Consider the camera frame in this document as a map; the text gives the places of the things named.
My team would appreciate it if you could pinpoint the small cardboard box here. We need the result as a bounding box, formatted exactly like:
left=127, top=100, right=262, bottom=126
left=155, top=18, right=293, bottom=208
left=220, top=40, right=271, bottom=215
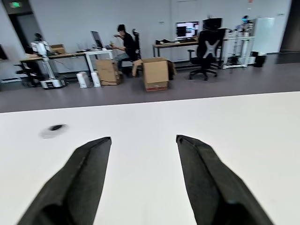
left=50, top=44, right=66, bottom=54

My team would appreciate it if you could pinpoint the person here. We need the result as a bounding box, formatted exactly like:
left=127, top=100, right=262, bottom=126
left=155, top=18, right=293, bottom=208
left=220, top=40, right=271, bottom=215
left=112, top=23, right=137, bottom=75

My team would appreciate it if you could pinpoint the black waste bin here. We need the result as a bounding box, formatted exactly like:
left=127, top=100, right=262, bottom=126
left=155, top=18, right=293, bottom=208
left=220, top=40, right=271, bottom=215
left=254, top=54, right=267, bottom=68

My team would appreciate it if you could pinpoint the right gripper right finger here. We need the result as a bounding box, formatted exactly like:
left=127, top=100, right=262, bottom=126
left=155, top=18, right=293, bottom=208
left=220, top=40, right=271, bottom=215
left=176, top=134, right=275, bottom=225

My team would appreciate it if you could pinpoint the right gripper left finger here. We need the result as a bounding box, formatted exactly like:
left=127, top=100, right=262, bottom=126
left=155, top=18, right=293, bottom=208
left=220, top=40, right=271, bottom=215
left=17, top=136, right=112, bottom=225

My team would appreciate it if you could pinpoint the open cardboard box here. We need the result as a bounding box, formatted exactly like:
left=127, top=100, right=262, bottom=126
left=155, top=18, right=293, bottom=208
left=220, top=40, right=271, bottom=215
left=142, top=57, right=177, bottom=92

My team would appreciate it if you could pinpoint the dark computer monitor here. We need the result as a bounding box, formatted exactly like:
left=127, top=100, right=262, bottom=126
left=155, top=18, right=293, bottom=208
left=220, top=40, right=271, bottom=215
left=202, top=17, right=223, bottom=30

